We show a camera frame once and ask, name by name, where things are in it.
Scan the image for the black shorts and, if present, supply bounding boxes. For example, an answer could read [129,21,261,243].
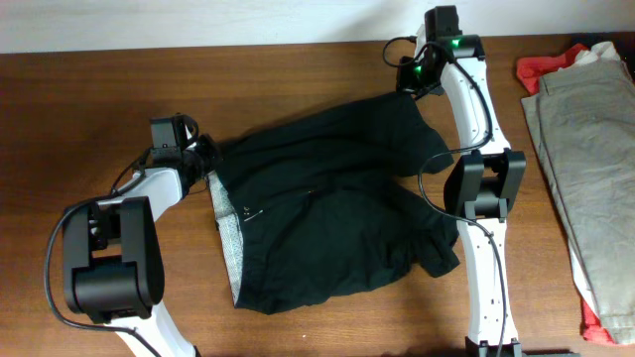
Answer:
[209,92,458,314]

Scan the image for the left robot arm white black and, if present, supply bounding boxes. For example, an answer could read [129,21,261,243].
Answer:
[49,113,219,356]

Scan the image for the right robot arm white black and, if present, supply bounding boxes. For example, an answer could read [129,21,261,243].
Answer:
[396,6,526,356]

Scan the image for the red garment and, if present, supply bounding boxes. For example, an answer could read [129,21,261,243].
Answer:
[516,44,615,346]

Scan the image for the khaki grey shorts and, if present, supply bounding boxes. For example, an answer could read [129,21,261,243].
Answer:
[522,60,634,345]

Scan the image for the white garment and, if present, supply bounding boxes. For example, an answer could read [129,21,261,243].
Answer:
[569,41,620,315]

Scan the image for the right black cable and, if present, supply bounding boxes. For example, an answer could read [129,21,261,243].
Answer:
[381,35,510,357]

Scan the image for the black cable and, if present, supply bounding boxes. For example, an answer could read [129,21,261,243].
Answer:
[381,35,510,357]
[43,148,165,357]

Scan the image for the left black cable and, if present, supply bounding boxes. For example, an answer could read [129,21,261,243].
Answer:
[43,148,165,357]

